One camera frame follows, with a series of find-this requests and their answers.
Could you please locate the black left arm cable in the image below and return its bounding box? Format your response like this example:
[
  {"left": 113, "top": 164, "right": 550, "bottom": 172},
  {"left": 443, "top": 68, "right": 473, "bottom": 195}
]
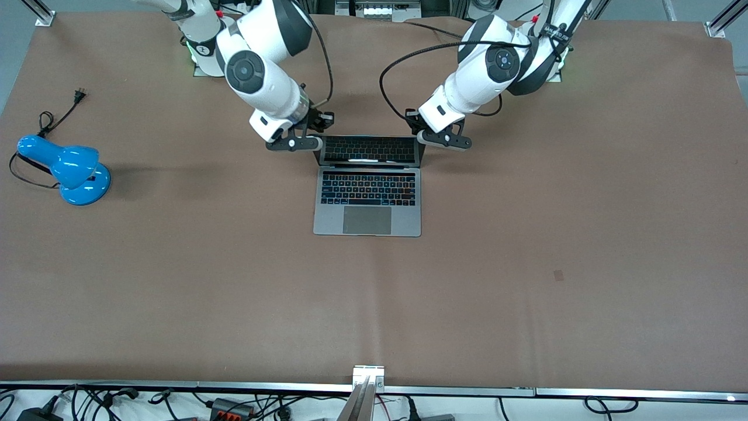
[{"left": 379, "top": 38, "right": 532, "bottom": 120}]

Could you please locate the aluminium table edge rail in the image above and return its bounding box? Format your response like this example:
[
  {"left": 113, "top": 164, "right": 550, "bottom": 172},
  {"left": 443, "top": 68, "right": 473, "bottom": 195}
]
[{"left": 0, "top": 380, "right": 748, "bottom": 404}]

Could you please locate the aluminium frame corner post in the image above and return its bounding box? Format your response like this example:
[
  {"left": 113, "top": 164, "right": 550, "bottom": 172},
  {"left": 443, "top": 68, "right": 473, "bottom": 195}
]
[
  {"left": 704, "top": 0, "right": 748, "bottom": 39},
  {"left": 20, "top": 0, "right": 56, "bottom": 27}
]

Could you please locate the black lamp power cord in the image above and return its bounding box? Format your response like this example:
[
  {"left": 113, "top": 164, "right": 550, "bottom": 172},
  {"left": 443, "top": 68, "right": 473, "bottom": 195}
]
[{"left": 9, "top": 88, "right": 88, "bottom": 191}]

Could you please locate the aluminium centre profile beam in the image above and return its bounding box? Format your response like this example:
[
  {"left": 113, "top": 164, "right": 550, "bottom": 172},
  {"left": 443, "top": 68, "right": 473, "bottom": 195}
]
[{"left": 336, "top": 365, "right": 386, "bottom": 421}]

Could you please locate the black cable across mat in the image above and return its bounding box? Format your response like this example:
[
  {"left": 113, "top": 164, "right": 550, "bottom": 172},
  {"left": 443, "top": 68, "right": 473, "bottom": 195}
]
[{"left": 406, "top": 20, "right": 471, "bottom": 39}]

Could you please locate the blue desk lamp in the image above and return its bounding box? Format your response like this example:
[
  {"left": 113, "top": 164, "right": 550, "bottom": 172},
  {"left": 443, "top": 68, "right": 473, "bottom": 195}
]
[{"left": 16, "top": 134, "right": 112, "bottom": 206}]

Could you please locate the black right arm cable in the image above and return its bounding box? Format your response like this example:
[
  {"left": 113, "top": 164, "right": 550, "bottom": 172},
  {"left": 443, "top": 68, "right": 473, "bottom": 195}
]
[{"left": 301, "top": 9, "right": 335, "bottom": 112}]

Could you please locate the white power strip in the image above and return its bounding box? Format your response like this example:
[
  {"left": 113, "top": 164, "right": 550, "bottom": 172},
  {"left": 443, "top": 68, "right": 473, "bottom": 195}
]
[{"left": 334, "top": 0, "right": 423, "bottom": 23}]

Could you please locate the black looped floor cable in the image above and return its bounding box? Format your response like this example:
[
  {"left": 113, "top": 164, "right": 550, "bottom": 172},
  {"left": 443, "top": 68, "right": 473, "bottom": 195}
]
[{"left": 584, "top": 396, "right": 640, "bottom": 415}]

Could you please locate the black tangled cable bundle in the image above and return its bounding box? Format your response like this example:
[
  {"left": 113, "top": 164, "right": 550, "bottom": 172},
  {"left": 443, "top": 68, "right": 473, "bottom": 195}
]
[{"left": 56, "top": 385, "right": 176, "bottom": 421}]

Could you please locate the brown table mat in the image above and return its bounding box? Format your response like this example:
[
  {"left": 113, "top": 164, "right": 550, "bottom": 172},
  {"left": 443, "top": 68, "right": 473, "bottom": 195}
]
[{"left": 0, "top": 12, "right": 748, "bottom": 392}]

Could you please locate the black box with red connectors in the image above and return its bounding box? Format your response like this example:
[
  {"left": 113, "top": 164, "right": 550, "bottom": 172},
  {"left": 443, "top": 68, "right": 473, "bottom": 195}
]
[{"left": 209, "top": 398, "right": 255, "bottom": 420}]

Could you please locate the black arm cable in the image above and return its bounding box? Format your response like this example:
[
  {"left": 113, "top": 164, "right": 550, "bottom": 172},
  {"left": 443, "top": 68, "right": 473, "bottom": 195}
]
[
  {"left": 301, "top": 9, "right": 335, "bottom": 112},
  {"left": 379, "top": 38, "right": 532, "bottom": 120}
]

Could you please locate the silver laptop with black keyboard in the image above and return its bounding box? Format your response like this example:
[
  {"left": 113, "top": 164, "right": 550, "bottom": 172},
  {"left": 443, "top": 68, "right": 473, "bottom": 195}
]
[{"left": 313, "top": 134, "right": 426, "bottom": 237}]

